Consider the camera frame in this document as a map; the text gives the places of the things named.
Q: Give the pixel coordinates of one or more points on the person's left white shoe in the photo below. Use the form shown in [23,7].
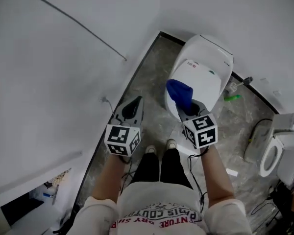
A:
[150,149]

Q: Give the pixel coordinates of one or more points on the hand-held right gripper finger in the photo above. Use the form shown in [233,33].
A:
[202,109]
[180,114]

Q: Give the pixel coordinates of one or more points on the person's white shoe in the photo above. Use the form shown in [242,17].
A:
[150,149]
[171,144]

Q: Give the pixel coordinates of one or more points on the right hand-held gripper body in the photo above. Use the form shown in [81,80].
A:
[203,131]

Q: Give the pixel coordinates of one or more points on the person's left forearm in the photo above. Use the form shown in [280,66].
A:
[107,177]

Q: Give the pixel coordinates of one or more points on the blue microfibre cloth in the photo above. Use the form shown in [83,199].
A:
[180,92]

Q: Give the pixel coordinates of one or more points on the black trousers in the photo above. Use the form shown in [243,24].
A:
[149,168]

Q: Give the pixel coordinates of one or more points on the person's right forearm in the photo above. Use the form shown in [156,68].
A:
[218,177]

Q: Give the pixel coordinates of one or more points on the clear plastic sheet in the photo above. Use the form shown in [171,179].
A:
[256,148]

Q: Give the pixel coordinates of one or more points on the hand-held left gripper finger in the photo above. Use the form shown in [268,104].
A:
[140,114]
[121,115]

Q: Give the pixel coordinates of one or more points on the teal round cap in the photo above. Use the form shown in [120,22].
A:
[212,72]

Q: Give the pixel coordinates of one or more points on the white wall socket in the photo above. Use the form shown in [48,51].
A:
[103,99]

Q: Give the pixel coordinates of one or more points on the white printed t-shirt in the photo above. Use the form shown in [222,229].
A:
[161,204]

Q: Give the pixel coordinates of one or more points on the person's right white shoe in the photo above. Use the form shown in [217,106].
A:
[171,144]

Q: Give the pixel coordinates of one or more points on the white paper slip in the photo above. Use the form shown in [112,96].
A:
[232,172]

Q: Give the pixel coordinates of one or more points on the white smart toilet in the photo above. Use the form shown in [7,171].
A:
[203,65]

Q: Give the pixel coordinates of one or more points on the green plastic bottle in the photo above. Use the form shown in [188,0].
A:
[232,98]

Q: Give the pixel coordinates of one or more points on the white tank toilet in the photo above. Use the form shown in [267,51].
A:
[272,155]
[291,166]

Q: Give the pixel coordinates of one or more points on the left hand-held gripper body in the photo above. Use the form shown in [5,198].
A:
[117,136]

